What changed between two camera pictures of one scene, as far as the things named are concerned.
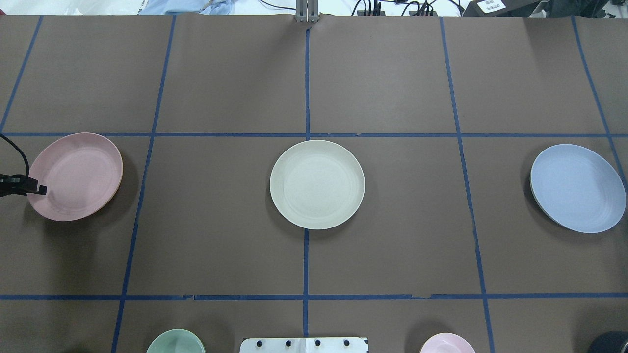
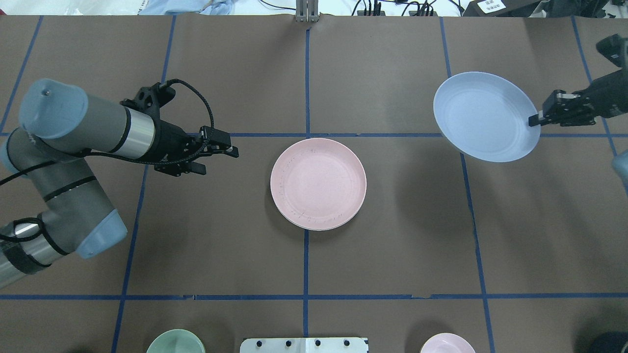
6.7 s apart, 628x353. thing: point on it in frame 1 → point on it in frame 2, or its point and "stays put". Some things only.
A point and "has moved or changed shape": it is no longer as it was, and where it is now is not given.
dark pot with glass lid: [611, 341] stays put
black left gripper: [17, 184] → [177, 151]
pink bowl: [447, 342] stays put
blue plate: [577, 189] → [486, 116]
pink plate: [82, 172] has moved or changed shape
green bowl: [176, 340] stays put
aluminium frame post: [307, 11] stays put
